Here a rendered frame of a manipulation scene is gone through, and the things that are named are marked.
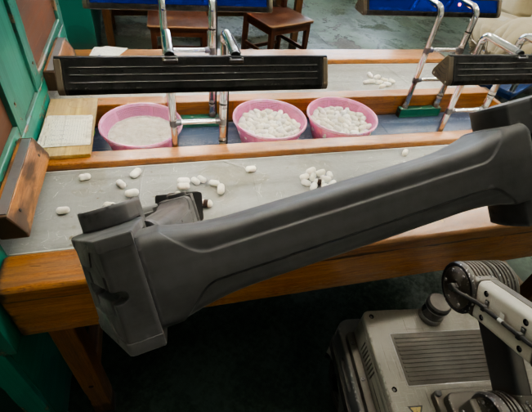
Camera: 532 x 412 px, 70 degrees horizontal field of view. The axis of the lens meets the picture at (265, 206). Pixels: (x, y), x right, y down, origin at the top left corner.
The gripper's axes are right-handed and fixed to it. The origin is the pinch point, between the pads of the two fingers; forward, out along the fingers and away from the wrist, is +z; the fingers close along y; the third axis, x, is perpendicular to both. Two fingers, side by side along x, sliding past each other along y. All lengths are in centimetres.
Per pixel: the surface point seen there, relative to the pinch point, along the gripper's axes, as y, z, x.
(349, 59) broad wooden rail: -87, 76, -57
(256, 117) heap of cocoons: -32, 44, -27
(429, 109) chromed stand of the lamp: -110, 50, -28
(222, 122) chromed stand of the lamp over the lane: -15.9, 23.2, -22.6
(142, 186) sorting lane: 9.1, 17.8, -4.7
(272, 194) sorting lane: -27.0, 11.2, 0.3
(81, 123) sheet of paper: 27, 38, -26
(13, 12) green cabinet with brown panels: 39, 27, -55
